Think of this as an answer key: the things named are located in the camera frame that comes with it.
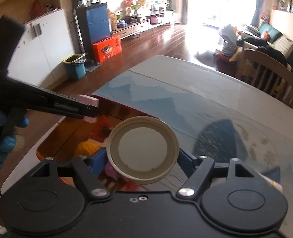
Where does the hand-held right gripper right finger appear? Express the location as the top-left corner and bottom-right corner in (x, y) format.
(176, 149), (257, 200)

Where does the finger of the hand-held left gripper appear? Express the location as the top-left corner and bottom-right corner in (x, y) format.
(24, 96), (99, 119)
(9, 78), (79, 103)

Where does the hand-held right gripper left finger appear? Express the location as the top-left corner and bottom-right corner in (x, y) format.
(29, 147), (111, 200)

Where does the pink eraser block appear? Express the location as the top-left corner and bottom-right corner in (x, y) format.
(76, 94), (99, 124)

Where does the purple spiky ball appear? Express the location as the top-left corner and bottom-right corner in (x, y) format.
(103, 162), (121, 180)

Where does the orange fuzzy ball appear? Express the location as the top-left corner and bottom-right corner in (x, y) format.
(75, 140), (101, 158)

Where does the red packet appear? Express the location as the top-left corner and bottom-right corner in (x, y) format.
(93, 115), (112, 143)

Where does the red tin box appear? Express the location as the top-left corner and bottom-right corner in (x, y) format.
(36, 94), (162, 191)

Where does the beige jar lid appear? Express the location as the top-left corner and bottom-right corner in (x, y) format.
(106, 116), (180, 185)

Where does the person's left hand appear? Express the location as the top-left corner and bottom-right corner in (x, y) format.
(0, 109), (29, 171)

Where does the blue trash bin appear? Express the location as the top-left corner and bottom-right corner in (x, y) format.
(63, 53), (87, 80)

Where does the grey floor mat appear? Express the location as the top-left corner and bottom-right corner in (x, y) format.
(84, 61), (102, 73)

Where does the white cabinet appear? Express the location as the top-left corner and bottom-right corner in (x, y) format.
(8, 8), (84, 90)

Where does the orange gift box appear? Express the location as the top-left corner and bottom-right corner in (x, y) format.
(92, 35), (123, 64)

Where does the blue cabinet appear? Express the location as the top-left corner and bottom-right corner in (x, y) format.
(73, 2), (112, 55)

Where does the wooden TV stand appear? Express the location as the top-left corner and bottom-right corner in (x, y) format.
(111, 10), (175, 40)

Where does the grey bag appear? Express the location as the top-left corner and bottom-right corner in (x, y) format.
(218, 23), (238, 58)

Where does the black clothing pile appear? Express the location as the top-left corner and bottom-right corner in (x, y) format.
(236, 37), (289, 65)

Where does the grey curtain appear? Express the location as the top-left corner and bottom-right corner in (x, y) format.
(178, 0), (190, 24)
(250, 4), (261, 28)

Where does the plaid blanket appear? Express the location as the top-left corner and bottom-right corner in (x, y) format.
(273, 35), (293, 62)

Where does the teal sofa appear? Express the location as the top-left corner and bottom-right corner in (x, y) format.
(243, 21), (293, 67)

